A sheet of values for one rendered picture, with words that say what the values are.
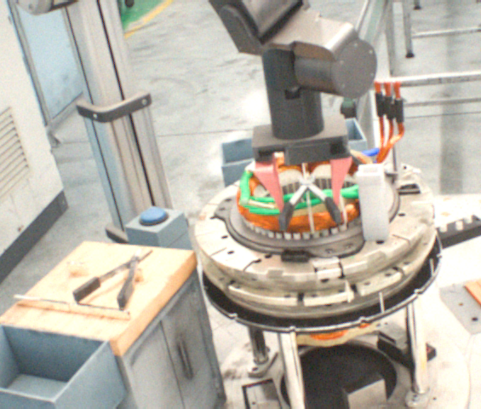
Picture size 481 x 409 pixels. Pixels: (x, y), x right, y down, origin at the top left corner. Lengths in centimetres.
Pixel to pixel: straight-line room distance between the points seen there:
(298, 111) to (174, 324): 38
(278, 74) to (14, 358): 51
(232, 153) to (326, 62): 67
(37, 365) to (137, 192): 48
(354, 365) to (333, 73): 63
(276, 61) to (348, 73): 9
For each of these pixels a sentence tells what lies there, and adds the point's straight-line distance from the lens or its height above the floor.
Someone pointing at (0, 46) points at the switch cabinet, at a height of 88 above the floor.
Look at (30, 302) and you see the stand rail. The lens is 102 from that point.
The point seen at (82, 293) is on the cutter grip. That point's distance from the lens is 97.
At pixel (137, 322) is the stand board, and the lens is 94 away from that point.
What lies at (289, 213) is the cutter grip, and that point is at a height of 118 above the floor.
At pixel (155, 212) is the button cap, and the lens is 122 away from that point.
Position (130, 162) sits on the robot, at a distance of 137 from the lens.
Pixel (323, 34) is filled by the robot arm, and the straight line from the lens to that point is 73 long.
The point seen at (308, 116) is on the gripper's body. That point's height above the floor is 129.
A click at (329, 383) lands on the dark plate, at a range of 122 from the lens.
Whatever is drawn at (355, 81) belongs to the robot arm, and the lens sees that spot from 74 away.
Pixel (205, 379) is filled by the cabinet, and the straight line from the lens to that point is 114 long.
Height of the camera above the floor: 157
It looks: 27 degrees down
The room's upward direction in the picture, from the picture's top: 11 degrees counter-clockwise
